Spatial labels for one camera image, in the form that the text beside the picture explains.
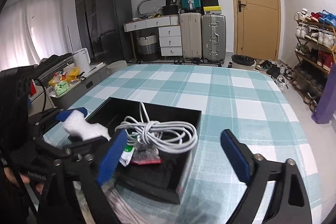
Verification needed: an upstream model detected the green tissue pack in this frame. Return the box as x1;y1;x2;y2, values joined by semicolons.
54;81;70;97

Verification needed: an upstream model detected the woven laundry basket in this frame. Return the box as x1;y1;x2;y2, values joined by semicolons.
137;33;159;62

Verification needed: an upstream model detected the black trash bin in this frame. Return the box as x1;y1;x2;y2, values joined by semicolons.
231;55;256;71

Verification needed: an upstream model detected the person's left hand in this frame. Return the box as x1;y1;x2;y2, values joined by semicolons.
3;167;44;194

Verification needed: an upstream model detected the stack of shoe boxes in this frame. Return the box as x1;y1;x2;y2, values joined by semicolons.
201;0;222;15

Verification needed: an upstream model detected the red white balloon glue bag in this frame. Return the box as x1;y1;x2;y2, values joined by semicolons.
131;145;161;165

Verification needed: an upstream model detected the round white stool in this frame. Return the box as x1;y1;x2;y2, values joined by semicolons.
106;60;127;75

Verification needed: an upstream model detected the grey side cabinet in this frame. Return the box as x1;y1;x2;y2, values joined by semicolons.
49;64;108;109

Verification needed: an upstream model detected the wooden shoe rack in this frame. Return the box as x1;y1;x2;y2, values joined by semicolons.
290;19;335;112

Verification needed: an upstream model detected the white desk with drawers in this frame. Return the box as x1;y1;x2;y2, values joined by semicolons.
123;15;182;61

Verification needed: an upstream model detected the beige hard suitcase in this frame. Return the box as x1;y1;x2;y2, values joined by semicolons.
179;12;202;59

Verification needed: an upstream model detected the white foam block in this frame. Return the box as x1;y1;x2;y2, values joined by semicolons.
63;114;111;141

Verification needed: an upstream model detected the teal plaid tablecloth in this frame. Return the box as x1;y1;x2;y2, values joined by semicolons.
71;65;322;223

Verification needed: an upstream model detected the black open storage box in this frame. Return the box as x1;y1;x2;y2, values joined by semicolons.
68;97;203;205

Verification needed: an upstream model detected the dark grey refrigerator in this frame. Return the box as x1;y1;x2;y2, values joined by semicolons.
96;0;133;64

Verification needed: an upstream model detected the green white snack packet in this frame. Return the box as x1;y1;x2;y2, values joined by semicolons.
119;145;135;167

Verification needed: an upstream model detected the wooden door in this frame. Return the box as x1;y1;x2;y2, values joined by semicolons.
233;0;281;60

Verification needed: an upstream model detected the silver aluminium suitcase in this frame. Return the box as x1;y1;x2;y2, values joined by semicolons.
201;14;226;64

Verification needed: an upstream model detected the white air purifier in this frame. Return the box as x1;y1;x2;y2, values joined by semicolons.
72;48;91;73

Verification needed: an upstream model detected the purple bag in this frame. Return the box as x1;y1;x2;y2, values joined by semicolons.
311;63;336;124

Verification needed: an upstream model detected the yellow plastic bag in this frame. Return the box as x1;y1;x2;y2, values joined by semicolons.
60;67;80;83

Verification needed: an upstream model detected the white curtain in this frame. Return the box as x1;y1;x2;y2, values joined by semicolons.
0;0;71;70

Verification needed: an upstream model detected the white cable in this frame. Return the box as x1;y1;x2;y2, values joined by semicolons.
114;101;199;154

